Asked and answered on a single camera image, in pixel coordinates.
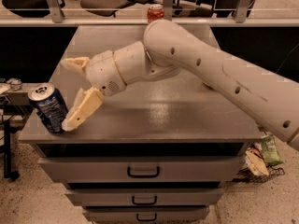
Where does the green snack bag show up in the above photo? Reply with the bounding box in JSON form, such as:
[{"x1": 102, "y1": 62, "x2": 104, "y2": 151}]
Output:
[{"x1": 261, "y1": 135, "x2": 283, "y2": 166}]

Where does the black office chair seat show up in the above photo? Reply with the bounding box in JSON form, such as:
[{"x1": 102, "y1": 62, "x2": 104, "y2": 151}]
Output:
[{"x1": 80, "y1": 0, "x2": 135, "y2": 17}]

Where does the grey drawer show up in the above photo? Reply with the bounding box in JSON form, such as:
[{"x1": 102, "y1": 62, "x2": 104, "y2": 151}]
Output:
[
  {"x1": 82, "y1": 206, "x2": 209, "y2": 222},
  {"x1": 38, "y1": 156, "x2": 242, "y2": 183},
  {"x1": 66, "y1": 188, "x2": 223, "y2": 207}
]

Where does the grey metal railing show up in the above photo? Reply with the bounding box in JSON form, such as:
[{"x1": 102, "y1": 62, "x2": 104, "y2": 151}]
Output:
[{"x1": 0, "y1": 0, "x2": 299, "y2": 26}]

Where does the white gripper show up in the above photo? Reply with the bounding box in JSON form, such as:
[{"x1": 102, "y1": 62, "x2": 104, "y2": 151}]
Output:
[{"x1": 60, "y1": 50, "x2": 126, "y2": 132}]

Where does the blue pepsi can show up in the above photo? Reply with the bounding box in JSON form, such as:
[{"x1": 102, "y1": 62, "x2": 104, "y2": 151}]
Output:
[{"x1": 28, "y1": 83, "x2": 68, "y2": 133}]

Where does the bottom grey drawer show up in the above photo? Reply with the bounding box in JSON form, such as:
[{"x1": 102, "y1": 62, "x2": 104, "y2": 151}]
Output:
[{"x1": 82, "y1": 206, "x2": 209, "y2": 222}]

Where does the dark round chair base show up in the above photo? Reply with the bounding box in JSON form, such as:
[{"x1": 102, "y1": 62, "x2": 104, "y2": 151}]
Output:
[{"x1": 2, "y1": 0, "x2": 50, "y2": 18}]

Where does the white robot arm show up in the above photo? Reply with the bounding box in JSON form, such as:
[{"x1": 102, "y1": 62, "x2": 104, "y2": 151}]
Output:
[{"x1": 61, "y1": 20, "x2": 299, "y2": 150}]

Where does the top grey drawer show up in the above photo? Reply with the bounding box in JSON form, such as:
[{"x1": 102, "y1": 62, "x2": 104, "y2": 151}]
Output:
[{"x1": 38, "y1": 156, "x2": 242, "y2": 183}]

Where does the grey drawer cabinet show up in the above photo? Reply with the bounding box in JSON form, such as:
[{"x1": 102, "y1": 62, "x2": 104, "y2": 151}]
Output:
[{"x1": 18, "y1": 24, "x2": 263, "y2": 224}]

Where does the middle grey drawer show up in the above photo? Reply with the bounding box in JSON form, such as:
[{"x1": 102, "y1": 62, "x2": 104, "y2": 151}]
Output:
[{"x1": 66, "y1": 188, "x2": 223, "y2": 207}]

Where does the black wire basket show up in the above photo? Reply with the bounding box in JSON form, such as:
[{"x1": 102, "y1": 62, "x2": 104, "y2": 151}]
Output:
[{"x1": 233, "y1": 166, "x2": 285, "y2": 184}]

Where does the tan snack packet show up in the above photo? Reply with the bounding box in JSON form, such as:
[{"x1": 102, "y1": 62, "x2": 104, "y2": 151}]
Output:
[{"x1": 246, "y1": 150, "x2": 269, "y2": 176}]

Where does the small clear bowl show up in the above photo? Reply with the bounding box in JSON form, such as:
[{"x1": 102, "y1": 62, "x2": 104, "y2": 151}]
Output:
[{"x1": 7, "y1": 78, "x2": 22, "y2": 91}]

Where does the red coca-cola can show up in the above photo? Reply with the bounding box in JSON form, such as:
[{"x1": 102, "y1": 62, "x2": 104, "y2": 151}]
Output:
[{"x1": 147, "y1": 4, "x2": 164, "y2": 23}]

